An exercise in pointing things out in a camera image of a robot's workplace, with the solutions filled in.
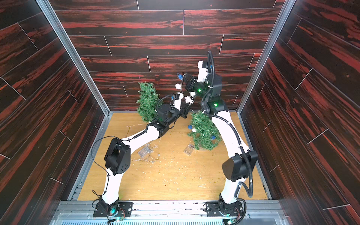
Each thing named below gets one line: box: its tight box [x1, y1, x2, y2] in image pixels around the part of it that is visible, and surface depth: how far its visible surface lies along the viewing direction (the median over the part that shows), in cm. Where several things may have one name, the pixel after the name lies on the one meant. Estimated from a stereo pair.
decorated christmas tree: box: [187, 110, 222, 151], surface depth 84 cm
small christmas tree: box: [135, 82, 163, 123], surface depth 84 cm
